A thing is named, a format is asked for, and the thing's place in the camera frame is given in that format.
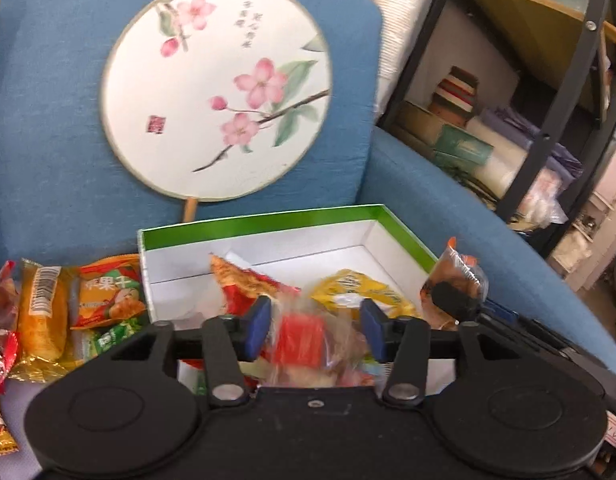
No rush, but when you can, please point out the dark maroon snack packet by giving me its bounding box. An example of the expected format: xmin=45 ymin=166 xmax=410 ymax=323
xmin=0 ymin=260 xmax=20 ymax=394

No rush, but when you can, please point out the yellow bread snack packet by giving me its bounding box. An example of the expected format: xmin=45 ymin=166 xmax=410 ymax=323
xmin=10 ymin=258 xmax=76 ymax=383

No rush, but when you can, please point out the striped ceramic vase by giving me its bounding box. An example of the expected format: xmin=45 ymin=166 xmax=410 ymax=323
xmin=429 ymin=66 xmax=481 ymax=127

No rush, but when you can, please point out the white plastic-wrapped roll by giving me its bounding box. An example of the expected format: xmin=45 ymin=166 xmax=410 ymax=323
xmin=374 ymin=0 xmax=443 ymax=113

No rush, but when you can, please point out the red spicy strip packet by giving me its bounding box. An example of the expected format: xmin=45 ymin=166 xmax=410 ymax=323
xmin=209 ymin=254 xmax=299 ymax=322

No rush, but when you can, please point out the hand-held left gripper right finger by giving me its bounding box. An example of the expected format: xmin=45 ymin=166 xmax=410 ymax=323
xmin=360 ymin=300 xmax=511 ymax=407

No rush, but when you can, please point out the round floral hand fan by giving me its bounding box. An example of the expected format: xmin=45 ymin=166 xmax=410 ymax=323
xmin=99 ymin=0 xmax=333 ymax=224

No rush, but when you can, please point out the blue fabric sofa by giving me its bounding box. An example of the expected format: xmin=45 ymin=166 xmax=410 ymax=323
xmin=0 ymin=0 xmax=616 ymax=378

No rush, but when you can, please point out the orange dried fruit packet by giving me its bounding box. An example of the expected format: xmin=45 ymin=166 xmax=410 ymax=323
xmin=69 ymin=254 xmax=148 ymax=332

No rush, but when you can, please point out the green triangular snack packet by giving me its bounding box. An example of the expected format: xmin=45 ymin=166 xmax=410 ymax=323
xmin=85 ymin=320 xmax=145 ymax=362

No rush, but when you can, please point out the green cardboard box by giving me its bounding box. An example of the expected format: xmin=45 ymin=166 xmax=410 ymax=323
xmin=137 ymin=203 xmax=441 ymax=396

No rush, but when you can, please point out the purple folded cloth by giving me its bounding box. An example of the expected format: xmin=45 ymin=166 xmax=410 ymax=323
xmin=490 ymin=104 xmax=584 ymax=182

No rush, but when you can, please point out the clear brown snack packet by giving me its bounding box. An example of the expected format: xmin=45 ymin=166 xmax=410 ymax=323
xmin=420 ymin=240 xmax=488 ymax=331

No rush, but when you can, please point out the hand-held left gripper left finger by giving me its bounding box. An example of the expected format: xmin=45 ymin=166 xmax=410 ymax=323
xmin=105 ymin=296 xmax=272 ymax=407

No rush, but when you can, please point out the clear nut packet red label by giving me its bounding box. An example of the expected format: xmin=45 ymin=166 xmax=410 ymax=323
xmin=257 ymin=294 xmax=389 ymax=391

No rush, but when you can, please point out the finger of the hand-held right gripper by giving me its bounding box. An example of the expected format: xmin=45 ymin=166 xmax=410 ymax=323
xmin=432 ymin=281 xmax=484 ymax=323

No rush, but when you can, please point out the sleeve of white paper cups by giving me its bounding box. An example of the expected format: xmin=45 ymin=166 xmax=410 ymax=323
xmin=465 ymin=119 xmax=531 ymax=197

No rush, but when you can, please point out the black metal shelf rack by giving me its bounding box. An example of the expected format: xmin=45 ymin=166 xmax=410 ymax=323
xmin=378 ymin=0 xmax=616 ymax=311

